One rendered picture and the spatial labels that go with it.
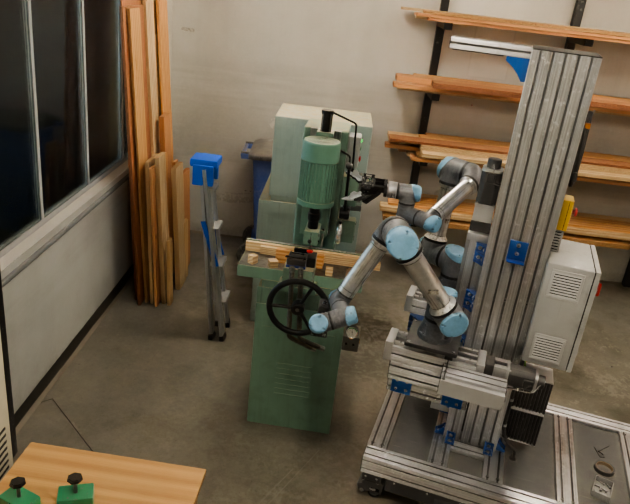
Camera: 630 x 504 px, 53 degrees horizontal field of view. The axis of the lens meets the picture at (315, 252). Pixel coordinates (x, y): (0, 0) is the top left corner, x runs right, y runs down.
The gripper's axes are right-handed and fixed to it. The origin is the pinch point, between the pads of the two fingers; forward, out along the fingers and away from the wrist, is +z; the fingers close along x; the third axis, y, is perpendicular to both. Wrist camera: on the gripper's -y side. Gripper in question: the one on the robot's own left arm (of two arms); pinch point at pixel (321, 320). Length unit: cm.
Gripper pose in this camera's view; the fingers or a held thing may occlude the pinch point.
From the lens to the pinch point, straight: 284.3
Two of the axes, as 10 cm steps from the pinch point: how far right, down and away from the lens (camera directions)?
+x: 9.9, 1.4, -0.6
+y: -1.4, 9.8, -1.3
